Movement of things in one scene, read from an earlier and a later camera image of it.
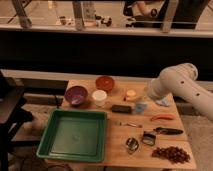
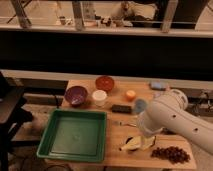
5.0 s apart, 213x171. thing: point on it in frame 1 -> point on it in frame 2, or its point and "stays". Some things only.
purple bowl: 75,95 stays
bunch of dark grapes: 173,153 stays
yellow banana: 134,98 -> 134,143
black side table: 14,113 stays
